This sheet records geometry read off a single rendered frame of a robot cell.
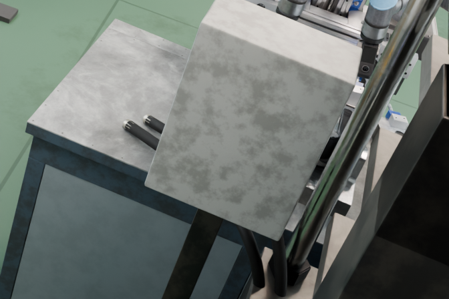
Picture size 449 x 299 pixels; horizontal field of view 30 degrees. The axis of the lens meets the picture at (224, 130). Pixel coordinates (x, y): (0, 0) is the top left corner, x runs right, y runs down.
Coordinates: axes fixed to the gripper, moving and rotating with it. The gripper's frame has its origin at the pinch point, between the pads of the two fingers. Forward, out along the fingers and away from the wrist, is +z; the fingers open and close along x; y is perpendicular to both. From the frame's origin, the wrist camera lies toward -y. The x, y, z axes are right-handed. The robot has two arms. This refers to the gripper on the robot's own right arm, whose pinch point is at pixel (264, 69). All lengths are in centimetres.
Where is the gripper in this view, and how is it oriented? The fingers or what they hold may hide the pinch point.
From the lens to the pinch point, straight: 253.5
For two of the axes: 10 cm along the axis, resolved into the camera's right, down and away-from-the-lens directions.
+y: 2.3, -5.0, 8.3
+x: -9.2, -3.8, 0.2
